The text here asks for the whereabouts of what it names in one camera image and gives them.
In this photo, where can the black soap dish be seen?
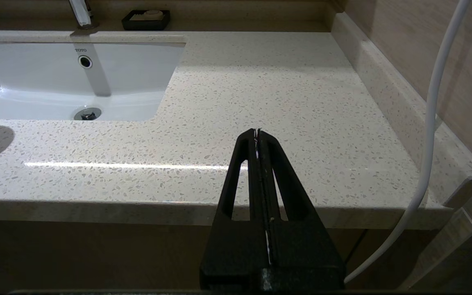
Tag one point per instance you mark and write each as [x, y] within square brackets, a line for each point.
[146, 24]

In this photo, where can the white ceramic sink basin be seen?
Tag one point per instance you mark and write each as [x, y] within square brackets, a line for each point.
[35, 82]

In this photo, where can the chrome faucet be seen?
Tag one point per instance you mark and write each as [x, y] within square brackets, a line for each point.
[80, 13]

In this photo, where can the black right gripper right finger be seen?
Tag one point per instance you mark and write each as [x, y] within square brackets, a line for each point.
[301, 250]

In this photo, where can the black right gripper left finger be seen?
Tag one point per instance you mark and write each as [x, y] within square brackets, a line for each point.
[230, 246]

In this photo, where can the beige round soap bar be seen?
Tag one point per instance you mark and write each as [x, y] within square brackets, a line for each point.
[150, 15]

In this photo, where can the chrome sink drain stopper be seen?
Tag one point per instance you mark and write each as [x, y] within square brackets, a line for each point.
[87, 114]

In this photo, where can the brown vanity cabinet front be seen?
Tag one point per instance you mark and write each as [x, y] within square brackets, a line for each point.
[96, 254]

